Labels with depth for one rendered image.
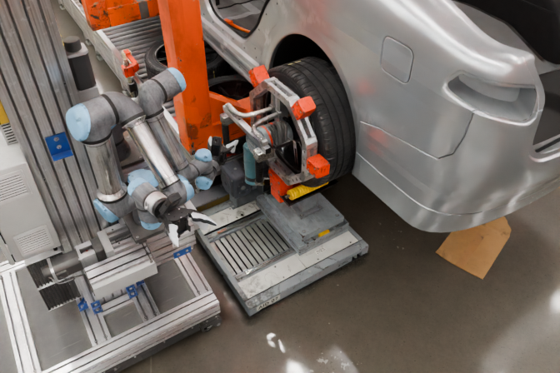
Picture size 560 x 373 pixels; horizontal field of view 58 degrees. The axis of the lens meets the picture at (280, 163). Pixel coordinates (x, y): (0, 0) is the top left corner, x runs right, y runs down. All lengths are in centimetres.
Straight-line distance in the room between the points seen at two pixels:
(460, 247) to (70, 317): 225
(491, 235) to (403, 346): 102
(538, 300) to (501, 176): 132
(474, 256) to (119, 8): 335
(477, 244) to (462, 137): 154
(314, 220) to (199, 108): 93
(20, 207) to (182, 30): 112
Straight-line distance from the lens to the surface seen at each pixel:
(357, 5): 216
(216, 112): 298
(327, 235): 305
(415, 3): 199
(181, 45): 266
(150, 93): 217
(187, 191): 190
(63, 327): 281
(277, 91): 245
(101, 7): 458
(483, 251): 338
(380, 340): 286
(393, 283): 308
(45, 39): 191
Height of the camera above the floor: 243
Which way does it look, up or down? 40 degrees down
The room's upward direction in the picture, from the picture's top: straight up
